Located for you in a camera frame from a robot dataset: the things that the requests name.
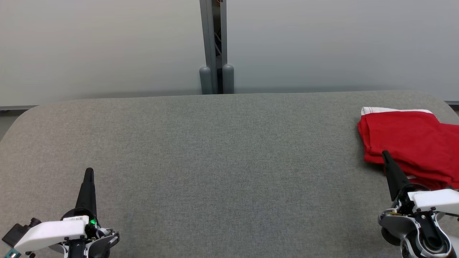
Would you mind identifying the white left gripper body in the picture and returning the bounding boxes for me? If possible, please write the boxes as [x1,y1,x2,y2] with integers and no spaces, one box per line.
[14,208,120,254]

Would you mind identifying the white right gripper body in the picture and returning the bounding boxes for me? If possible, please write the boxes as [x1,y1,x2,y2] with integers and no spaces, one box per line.
[397,183,459,214]

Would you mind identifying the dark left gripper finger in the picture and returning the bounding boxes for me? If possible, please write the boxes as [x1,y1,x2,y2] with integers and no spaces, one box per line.
[75,168,97,216]

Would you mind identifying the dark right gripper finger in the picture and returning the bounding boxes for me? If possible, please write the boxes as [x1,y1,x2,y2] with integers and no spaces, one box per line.
[382,150,411,201]

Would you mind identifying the red white basketball jersey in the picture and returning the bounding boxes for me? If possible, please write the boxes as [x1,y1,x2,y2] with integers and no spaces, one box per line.
[364,124,459,190]

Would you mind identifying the red white-striped shorts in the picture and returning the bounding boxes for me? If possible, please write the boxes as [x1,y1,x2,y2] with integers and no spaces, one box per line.
[358,107,445,169]

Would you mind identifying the grey cylinder cap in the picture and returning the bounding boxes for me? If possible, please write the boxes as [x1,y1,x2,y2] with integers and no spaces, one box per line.
[199,67,213,95]
[222,64,235,94]

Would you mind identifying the grey metal post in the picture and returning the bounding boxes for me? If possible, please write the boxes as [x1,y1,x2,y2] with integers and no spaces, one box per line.
[199,0,227,94]

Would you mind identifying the cables inside post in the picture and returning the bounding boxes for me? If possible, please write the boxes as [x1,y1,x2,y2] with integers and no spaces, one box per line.
[214,0,223,56]

